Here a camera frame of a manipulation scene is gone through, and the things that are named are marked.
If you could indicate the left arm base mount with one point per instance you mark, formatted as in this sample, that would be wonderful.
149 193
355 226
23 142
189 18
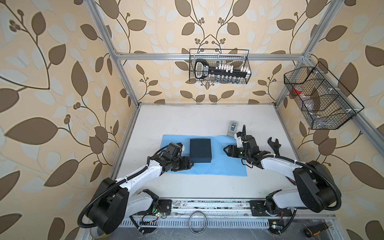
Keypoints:
160 208

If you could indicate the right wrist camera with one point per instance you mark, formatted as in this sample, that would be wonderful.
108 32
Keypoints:
240 139

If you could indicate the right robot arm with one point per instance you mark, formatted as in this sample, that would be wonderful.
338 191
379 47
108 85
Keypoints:
314 190

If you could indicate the right wire basket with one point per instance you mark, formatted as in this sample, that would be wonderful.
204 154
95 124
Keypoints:
326 103

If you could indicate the black adjustable wrench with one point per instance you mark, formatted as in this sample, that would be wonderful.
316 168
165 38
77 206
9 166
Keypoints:
275 145

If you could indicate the black socket set holder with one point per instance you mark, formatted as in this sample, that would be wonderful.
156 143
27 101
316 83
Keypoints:
203 69

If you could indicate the dark navy gift box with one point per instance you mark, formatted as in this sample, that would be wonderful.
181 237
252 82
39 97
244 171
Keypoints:
200 150

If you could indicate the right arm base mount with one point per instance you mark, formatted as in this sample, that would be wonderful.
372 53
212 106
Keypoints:
264 208

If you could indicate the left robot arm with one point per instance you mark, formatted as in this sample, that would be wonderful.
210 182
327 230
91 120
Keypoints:
116 199

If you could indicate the back wire basket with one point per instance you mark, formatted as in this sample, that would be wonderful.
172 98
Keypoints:
234 57

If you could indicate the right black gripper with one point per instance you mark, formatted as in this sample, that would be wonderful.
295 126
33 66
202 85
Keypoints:
233 154

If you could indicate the wire basket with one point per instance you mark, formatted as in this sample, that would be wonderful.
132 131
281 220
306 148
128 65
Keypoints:
326 103
234 57

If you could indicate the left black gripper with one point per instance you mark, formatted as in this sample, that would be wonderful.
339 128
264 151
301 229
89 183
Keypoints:
187 163

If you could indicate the orange handled screwdriver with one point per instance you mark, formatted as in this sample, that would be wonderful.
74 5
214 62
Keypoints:
315 230

